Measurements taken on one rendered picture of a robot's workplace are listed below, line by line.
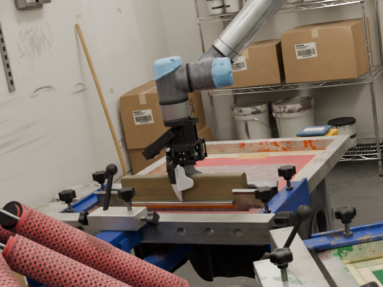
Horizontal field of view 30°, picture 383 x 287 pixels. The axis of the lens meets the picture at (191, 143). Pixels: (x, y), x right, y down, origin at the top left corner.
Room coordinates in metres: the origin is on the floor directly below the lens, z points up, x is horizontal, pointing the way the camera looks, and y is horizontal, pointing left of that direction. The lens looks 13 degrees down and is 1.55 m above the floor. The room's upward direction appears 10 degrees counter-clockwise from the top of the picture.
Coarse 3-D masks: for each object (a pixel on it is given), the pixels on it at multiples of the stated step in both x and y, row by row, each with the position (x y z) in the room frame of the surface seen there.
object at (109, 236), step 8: (104, 232) 1.49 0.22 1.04; (112, 232) 1.48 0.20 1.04; (120, 232) 1.47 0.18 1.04; (128, 232) 1.49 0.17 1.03; (136, 232) 1.52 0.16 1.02; (104, 240) 1.44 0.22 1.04; (112, 240) 1.44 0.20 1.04; (120, 240) 1.46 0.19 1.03; (128, 240) 1.49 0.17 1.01; (136, 240) 1.51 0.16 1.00
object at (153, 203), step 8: (152, 200) 1.82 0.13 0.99; (160, 200) 1.80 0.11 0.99; (168, 200) 1.79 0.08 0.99; (176, 200) 1.78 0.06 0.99; (184, 200) 1.77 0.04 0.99; (192, 200) 1.76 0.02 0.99; (200, 200) 1.75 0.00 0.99; (208, 200) 1.73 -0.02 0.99; (216, 200) 1.72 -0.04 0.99; (224, 200) 1.71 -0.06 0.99; (232, 200) 1.70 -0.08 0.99
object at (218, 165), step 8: (208, 160) 2.29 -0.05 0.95; (216, 160) 2.27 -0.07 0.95; (224, 160) 2.25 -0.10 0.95; (232, 160) 2.24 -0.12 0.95; (240, 160) 2.22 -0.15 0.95; (248, 160) 2.20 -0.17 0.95; (200, 168) 2.21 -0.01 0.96; (208, 168) 2.19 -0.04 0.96; (216, 168) 2.17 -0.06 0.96; (224, 168) 2.16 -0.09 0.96; (232, 168) 2.14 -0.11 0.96; (240, 168) 2.13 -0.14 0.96
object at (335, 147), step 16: (208, 144) 2.37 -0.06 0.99; (224, 144) 2.34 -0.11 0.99; (240, 144) 2.31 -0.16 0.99; (256, 144) 2.28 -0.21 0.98; (272, 144) 2.25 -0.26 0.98; (288, 144) 2.23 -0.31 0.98; (304, 144) 2.20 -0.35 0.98; (320, 144) 2.18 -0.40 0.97; (336, 144) 2.08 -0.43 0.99; (160, 160) 2.26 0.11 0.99; (320, 160) 1.94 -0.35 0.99; (336, 160) 2.01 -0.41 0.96; (304, 176) 1.82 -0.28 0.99; (320, 176) 1.87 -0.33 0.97; (96, 208) 1.87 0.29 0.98
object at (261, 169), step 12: (276, 156) 2.19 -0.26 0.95; (288, 156) 2.17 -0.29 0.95; (300, 156) 2.15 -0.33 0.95; (312, 156) 2.12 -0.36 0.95; (252, 168) 2.10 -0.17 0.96; (264, 168) 2.08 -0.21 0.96; (276, 168) 2.06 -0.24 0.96; (300, 168) 2.02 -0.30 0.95; (252, 180) 1.98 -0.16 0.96; (264, 180) 1.96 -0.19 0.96; (276, 180) 1.94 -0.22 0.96
